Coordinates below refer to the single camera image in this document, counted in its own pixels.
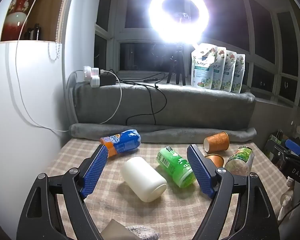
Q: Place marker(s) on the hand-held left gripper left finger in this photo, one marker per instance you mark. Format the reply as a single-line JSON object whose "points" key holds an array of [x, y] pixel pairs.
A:
{"points": [[95, 171]]}

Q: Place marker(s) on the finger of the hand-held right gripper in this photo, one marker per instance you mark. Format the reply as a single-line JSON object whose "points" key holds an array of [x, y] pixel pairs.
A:
{"points": [[275, 150], [293, 146]]}

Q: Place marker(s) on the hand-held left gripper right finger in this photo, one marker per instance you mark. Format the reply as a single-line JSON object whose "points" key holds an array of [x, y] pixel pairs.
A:
{"points": [[200, 172]]}

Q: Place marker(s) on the white plastic jar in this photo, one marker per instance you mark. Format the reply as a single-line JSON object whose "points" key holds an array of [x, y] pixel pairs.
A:
{"points": [[143, 180]]}

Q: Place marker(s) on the orange glitter paper cup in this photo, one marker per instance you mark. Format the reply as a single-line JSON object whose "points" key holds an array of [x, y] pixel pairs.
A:
{"points": [[216, 160], [216, 142]]}

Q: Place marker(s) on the clear bottle with green label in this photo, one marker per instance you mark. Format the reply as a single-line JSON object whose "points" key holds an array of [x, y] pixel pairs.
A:
{"points": [[240, 161]]}

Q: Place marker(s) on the blue and orange bottle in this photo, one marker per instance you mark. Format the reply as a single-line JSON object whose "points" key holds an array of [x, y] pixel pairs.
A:
{"points": [[121, 142]]}

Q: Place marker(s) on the rolled grey blanket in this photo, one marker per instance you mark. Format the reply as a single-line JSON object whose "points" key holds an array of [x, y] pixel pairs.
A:
{"points": [[165, 132]]}

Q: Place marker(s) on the brown paper piece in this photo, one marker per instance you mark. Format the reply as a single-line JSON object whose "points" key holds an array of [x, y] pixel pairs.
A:
{"points": [[112, 231]]}

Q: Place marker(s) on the beige checkered cloth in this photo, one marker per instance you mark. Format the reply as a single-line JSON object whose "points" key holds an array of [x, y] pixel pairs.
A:
{"points": [[145, 217]]}

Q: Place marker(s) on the grey knitted cloth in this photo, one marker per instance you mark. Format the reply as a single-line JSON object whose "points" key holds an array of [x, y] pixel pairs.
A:
{"points": [[142, 233]]}

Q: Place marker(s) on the white detergent pouch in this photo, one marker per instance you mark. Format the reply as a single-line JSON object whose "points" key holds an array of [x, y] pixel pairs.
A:
{"points": [[240, 72], [202, 65], [230, 70], [220, 67]]}

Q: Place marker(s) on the white charger plug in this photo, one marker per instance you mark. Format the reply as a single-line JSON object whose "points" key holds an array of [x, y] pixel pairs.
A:
{"points": [[91, 71], [95, 82]]}

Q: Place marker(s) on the white cabinet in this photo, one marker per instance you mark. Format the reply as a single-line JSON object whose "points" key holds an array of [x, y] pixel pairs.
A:
{"points": [[35, 92]]}

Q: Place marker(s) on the black tripod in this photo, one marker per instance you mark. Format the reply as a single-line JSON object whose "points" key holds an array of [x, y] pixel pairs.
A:
{"points": [[176, 65]]}

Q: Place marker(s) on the red ceramic vase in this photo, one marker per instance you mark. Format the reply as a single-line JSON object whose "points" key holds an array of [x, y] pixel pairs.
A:
{"points": [[15, 20]]}

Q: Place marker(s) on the white window frame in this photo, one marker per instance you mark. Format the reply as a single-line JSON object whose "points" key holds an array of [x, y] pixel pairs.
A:
{"points": [[252, 42]]}

